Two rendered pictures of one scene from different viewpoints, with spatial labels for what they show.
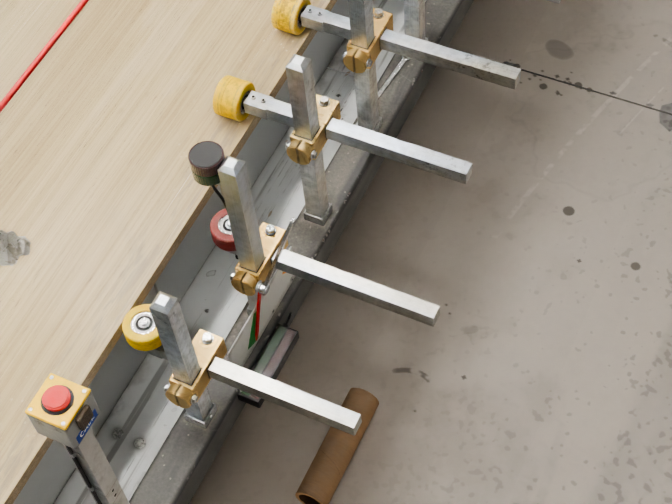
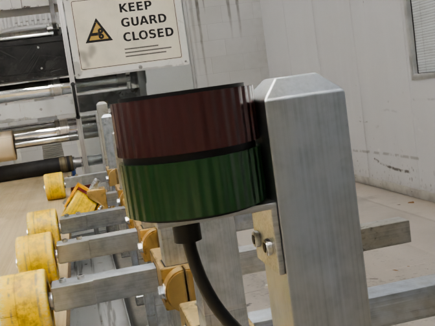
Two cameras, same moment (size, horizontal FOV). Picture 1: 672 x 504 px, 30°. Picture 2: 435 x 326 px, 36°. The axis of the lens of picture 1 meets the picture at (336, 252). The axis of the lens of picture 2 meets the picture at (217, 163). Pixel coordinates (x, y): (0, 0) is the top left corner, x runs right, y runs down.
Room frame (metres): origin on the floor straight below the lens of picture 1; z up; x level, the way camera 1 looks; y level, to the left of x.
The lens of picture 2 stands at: (1.12, 0.38, 1.17)
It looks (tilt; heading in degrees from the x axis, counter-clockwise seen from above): 6 degrees down; 318
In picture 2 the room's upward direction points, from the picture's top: 8 degrees counter-clockwise
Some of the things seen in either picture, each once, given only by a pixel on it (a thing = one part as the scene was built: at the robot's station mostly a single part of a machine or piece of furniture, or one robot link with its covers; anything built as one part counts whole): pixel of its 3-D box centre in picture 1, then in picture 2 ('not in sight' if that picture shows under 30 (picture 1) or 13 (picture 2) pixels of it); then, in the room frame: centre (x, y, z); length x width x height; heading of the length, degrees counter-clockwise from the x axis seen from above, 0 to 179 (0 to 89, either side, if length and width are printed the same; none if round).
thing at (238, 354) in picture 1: (263, 312); not in sight; (1.27, 0.15, 0.75); 0.26 x 0.01 x 0.10; 149
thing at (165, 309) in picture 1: (186, 372); not in sight; (1.10, 0.29, 0.87); 0.04 x 0.04 x 0.48; 59
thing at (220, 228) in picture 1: (234, 239); not in sight; (1.38, 0.19, 0.85); 0.08 x 0.08 x 0.11
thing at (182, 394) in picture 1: (195, 369); not in sight; (1.11, 0.27, 0.84); 0.14 x 0.06 x 0.05; 149
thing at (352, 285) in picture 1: (328, 277); not in sight; (1.27, 0.02, 0.84); 0.43 x 0.03 x 0.04; 59
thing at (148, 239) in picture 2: not in sight; (154, 237); (1.97, -0.24, 0.95); 0.14 x 0.06 x 0.05; 149
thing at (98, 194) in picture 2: not in sight; (84, 200); (2.47, -0.42, 0.95); 0.10 x 0.04 x 0.10; 59
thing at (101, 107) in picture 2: not in sight; (112, 173); (3.02, -0.88, 0.93); 0.04 x 0.04 x 0.48; 59
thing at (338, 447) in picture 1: (338, 448); not in sight; (1.31, 0.05, 0.04); 0.30 x 0.08 x 0.08; 149
